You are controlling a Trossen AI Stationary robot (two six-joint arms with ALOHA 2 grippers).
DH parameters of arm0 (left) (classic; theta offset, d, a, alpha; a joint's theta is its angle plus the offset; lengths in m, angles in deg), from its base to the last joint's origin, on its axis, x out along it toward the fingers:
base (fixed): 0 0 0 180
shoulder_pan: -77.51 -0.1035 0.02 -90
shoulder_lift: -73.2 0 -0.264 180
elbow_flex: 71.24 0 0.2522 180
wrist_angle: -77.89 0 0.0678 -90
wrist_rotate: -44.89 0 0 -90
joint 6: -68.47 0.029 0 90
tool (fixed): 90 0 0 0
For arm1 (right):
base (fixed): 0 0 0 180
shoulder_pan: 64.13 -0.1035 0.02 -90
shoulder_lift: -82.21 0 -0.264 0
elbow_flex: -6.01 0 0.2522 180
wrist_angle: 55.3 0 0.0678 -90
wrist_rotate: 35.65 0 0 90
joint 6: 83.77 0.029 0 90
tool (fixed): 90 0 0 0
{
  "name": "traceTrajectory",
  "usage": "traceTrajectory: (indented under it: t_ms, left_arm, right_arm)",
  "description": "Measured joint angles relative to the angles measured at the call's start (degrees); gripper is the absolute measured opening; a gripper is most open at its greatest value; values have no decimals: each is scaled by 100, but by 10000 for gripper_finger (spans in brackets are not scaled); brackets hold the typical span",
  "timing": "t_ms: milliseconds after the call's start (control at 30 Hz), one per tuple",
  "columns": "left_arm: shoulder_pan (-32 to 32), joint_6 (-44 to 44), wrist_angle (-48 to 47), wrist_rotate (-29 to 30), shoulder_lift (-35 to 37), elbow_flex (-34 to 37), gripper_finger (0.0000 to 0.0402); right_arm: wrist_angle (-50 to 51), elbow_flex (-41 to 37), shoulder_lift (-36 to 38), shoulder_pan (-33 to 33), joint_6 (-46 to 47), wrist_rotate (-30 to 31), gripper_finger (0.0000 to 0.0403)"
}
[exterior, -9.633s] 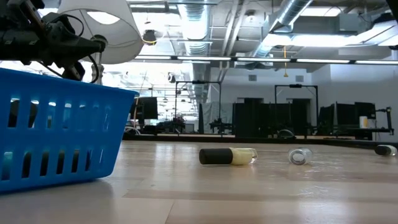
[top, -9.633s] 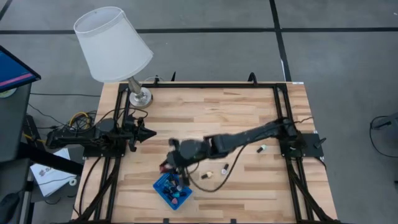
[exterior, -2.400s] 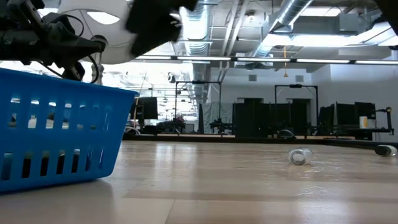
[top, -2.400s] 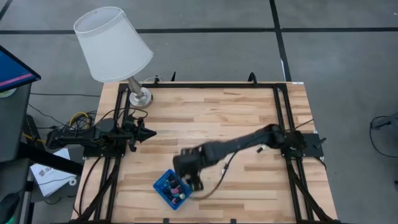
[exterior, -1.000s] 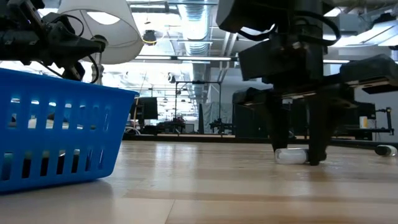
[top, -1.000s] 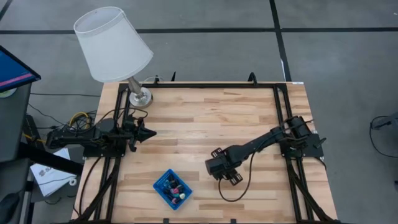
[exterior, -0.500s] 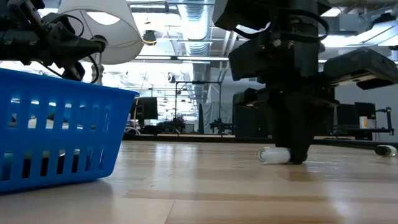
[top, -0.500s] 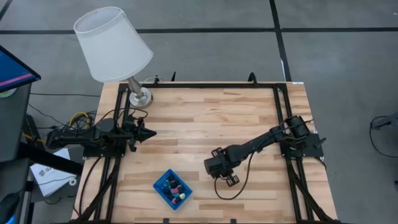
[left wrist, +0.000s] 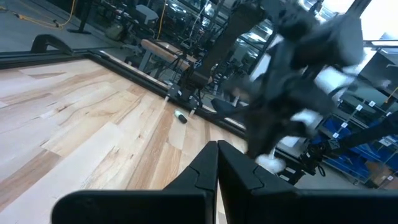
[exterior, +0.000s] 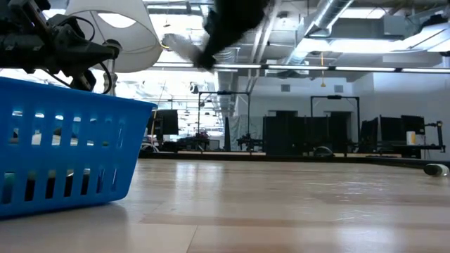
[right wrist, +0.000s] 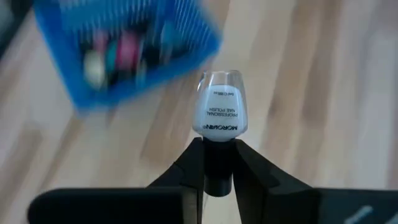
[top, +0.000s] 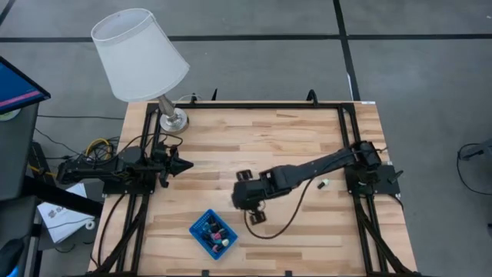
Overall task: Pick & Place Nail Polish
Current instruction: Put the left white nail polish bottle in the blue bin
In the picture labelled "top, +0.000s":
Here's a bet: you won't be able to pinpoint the black side table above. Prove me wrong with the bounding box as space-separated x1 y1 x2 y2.
0 175 105 277

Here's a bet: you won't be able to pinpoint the black computer mouse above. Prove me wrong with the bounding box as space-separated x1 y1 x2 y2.
0 238 25 276

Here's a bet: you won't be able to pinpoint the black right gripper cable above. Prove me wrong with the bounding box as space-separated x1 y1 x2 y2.
244 179 313 240

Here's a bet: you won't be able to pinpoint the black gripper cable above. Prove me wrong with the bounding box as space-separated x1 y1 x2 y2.
244 179 313 240
125 132 185 155

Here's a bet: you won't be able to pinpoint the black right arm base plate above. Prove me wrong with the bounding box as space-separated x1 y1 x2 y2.
344 163 401 195

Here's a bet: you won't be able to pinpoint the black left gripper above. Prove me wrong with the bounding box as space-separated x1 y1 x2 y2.
152 141 194 189

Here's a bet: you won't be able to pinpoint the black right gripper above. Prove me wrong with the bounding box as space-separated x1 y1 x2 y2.
231 169 271 225

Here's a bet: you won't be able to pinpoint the white paper sheets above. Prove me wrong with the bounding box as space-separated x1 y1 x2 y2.
37 182 96 245

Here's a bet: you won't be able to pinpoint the black aluminium table frame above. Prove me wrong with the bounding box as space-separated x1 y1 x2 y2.
88 88 420 277

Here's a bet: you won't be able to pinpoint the green round disc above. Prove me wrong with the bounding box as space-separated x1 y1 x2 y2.
0 108 22 122

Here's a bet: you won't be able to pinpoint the black cabinet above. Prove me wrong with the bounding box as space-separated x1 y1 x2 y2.
0 102 40 202

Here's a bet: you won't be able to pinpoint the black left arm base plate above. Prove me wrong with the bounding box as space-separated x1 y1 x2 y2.
101 179 157 195

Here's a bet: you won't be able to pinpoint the table lamp with white shade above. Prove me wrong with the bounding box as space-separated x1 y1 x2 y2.
91 7 191 135

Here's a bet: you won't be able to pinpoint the blue plastic slotted basket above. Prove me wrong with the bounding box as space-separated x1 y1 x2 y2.
188 209 239 262

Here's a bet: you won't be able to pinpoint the thin black floor cable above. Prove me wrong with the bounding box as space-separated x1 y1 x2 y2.
36 114 126 121

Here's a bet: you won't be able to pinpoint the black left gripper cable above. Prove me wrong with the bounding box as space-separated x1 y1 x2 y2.
125 132 185 155

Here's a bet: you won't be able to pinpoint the yellow cable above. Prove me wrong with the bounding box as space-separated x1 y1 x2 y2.
85 138 113 159

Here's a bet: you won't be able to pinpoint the monitor with blue screen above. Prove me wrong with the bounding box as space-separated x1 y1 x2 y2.
0 56 52 115

